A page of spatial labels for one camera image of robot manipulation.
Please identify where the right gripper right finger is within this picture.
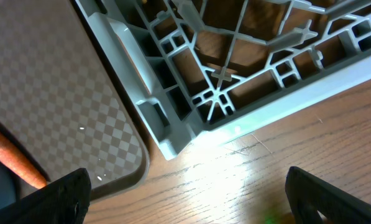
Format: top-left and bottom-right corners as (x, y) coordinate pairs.
(285, 166), (371, 223)

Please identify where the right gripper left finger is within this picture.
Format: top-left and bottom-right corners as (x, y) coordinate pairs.
(0, 168), (91, 224)

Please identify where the orange carrot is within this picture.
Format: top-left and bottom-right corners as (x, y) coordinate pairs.
(0, 132), (47, 189)

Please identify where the grey dishwasher rack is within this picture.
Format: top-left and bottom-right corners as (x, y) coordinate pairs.
(74, 0), (371, 160)

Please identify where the brown serving tray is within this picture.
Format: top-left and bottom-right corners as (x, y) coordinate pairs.
(0, 1), (149, 200)

